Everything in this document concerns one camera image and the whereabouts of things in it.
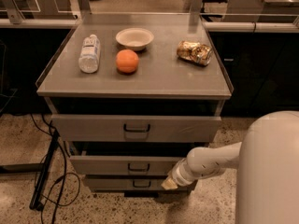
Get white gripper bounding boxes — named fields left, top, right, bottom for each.
left=161, top=159, right=196, bottom=190

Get grey drawer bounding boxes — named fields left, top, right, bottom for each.
left=82, top=175, right=198, bottom=193
left=52, top=114, right=221, bottom=143
left=70, top=155, right=181, bottom=175

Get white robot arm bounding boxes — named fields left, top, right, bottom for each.
left=162, top=111, right=299, bottom=224

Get grey bottom drawer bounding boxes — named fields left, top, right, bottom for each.
left=82, top=175, right=198, bottom=193

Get grey top drawer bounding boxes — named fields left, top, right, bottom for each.
left=52, top=114, right=221, bottom=143

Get grey drawer cabinet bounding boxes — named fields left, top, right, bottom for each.
left=36, top=12, right=235, bottom=199

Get black floor stand bar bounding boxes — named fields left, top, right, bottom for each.
left=0, top=131, right=59, bottom=211

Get orange fruit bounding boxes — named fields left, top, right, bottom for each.
left=116, top=49, right=139, bottom=74

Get crushed gold can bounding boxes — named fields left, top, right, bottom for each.
left=177, top=41, right=213, bottom=66

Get clear plastic water bottle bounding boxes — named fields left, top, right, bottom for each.
left=78, top=35, right=101, bottom=74

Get white paper bowl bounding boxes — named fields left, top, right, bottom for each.
left=116, top=28, right=154, bottom=51

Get black floor cables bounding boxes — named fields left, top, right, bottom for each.
left=29, top=113, right=81, bottom=224

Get white horizontal rail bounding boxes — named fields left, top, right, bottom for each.
left=0, top=19, right=299, bottom=34

